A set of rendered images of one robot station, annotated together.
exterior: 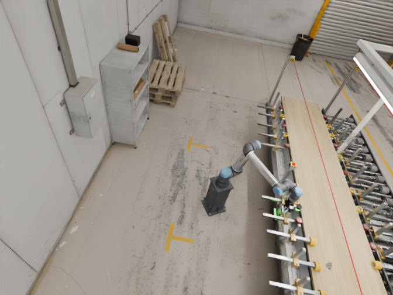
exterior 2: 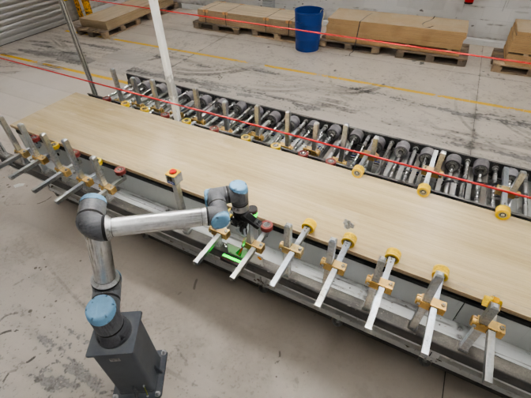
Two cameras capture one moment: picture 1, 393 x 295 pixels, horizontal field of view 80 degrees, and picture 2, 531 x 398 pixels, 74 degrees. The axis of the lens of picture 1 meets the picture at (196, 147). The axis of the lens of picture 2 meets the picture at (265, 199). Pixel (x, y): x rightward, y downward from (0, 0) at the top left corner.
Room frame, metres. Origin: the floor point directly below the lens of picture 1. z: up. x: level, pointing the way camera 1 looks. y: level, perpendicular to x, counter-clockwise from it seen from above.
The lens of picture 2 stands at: (0.76, 0.02, 2.50)
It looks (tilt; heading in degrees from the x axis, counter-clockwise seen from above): 42 degrees down; 298
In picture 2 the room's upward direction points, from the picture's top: 1 degrees counter-clockwise
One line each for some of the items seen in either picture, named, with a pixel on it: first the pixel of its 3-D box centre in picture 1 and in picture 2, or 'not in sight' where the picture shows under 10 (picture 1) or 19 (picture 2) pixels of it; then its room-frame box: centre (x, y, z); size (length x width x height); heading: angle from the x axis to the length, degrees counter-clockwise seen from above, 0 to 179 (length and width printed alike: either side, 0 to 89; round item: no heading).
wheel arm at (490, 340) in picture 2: not in sight; (490, 345); (0.24, -1.07, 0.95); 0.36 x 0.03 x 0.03; 89
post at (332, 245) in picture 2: (293, 258); (328, 268); (1.02, -1.18, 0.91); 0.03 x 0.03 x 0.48; 89
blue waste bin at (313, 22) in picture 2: not in sight; (308, 28); (3.36, -6.72, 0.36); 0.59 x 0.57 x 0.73; 91
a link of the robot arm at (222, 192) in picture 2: (288, 185); (216, 197); (1.60, -1.02, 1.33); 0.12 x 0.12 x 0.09; 41
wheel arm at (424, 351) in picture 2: not in sight; (433, 309); (0.48, -1.14, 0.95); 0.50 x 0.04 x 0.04; 89
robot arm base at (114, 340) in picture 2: (222, 180); (111, 328); (2.01, -0.44, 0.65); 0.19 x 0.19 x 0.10
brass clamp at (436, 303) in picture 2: not in sight; (430, 303); (0.50, -1.17, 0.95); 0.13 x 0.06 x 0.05; 179
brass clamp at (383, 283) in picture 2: (298, 287); (379, 283); (0.75, -1.17, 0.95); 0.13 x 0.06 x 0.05; 179
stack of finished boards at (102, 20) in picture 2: not in sight; (129, 9); (7.97, -6.79, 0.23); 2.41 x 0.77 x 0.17; 93
